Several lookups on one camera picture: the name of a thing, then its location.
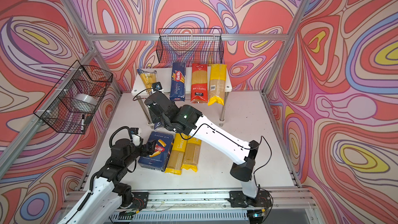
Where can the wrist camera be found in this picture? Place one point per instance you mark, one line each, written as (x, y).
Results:
(136, 138)
(157, 86)

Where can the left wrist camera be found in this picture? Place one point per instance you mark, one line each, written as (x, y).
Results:
(136, 138)

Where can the red spaghetti bag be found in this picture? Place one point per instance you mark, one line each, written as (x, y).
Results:
(199, 91)

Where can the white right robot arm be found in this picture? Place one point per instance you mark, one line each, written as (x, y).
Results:
(193, 123)

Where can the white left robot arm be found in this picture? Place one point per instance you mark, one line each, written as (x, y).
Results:
(105, 180)

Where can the blue Barilla rigatoni box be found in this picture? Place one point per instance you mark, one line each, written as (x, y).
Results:
(159, 158)

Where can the black wire basket left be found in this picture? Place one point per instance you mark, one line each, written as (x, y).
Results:
(59, 113)

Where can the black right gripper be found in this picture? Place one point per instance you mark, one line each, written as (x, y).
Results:
(155, 117)

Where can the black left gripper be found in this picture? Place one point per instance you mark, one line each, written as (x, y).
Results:
(150, 149)

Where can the white two-tier shelf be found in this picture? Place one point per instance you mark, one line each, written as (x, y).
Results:
(164, 75)

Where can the dark blue spaghetti bag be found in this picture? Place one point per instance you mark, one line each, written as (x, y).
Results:
(148, 78)

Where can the yellow pastatime spaghetti bag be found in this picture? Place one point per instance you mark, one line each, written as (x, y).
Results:
(174, 165)
(192, 153)

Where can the black wire basket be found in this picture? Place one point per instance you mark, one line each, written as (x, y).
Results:
(190, 45)
(59, 113)

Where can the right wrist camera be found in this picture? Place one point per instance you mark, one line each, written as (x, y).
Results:
(157, 86)

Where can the black wire basket back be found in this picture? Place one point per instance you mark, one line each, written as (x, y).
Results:
(190, 45)

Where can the blue Barilla spaghetti box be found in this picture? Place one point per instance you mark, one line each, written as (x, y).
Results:
(178, 82)

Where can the silver tape roll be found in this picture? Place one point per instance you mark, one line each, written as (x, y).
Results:
(84, 103)

